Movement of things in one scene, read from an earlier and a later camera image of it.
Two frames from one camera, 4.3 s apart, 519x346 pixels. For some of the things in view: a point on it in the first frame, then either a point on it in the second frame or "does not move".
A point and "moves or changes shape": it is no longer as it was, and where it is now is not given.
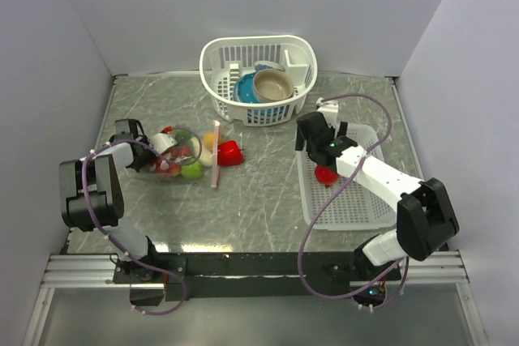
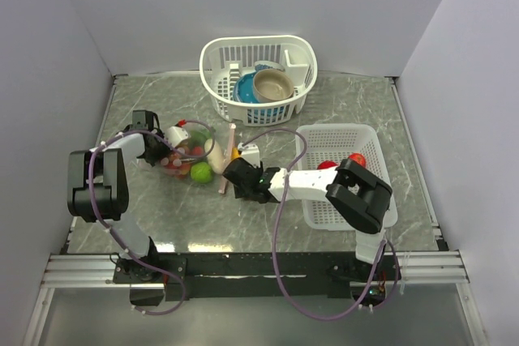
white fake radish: x=206 y=158 -> x=216 y=158
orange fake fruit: x=208 y=139 -> x=234 y=154
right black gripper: x=299 y=143 -> x=240 y=193
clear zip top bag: x=196 y=155 moves or changes shape
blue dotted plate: x=243 y=89 does not move
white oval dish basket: x=224 y=61 does not move
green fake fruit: x=192 y=171 moves or changes shape
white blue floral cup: x=269 y=65 does not move
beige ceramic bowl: x=271 y=85 does not move
